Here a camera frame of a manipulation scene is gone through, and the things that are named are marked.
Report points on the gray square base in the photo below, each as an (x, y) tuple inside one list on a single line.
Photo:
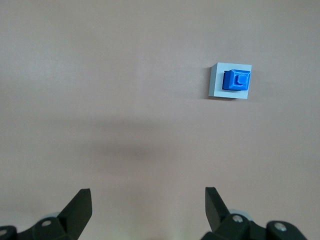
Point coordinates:
[(235, 95)]

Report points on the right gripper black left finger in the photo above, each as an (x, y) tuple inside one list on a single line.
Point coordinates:
[(75, 212)]

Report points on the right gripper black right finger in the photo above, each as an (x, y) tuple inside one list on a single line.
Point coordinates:
[(215, 212)]

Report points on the blue plastic part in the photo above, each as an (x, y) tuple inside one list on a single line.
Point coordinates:
[(235, 83)]

